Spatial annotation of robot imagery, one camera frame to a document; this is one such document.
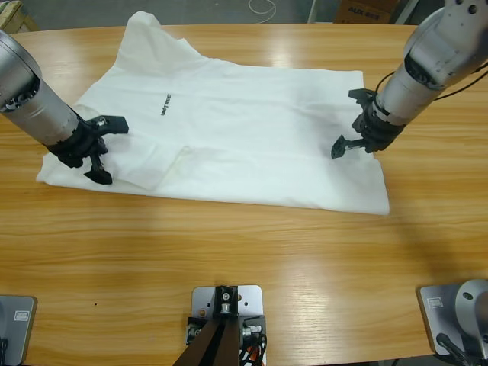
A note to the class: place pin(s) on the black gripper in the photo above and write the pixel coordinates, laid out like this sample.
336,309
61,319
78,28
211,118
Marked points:
377,131
78,146

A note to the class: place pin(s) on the wooden pallet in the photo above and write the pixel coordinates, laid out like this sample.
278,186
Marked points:
15,15

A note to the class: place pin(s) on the black bracket with silver roller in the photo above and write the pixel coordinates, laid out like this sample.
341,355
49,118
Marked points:
225,296

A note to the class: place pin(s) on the white t-shirt with black logo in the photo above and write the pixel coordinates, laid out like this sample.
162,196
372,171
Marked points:
248,145

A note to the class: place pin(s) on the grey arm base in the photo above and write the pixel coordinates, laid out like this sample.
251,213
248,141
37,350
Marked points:
17,331
434,316

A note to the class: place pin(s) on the white frame leg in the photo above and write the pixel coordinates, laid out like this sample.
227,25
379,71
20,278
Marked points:
312,11
405,11

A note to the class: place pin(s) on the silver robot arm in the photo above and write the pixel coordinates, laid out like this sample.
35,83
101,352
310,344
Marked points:
431,49
34,99

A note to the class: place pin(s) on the brown cardboard box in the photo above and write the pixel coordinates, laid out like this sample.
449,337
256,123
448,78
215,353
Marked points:
362,11

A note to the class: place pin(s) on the white mount block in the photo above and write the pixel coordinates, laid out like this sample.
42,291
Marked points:
251,301

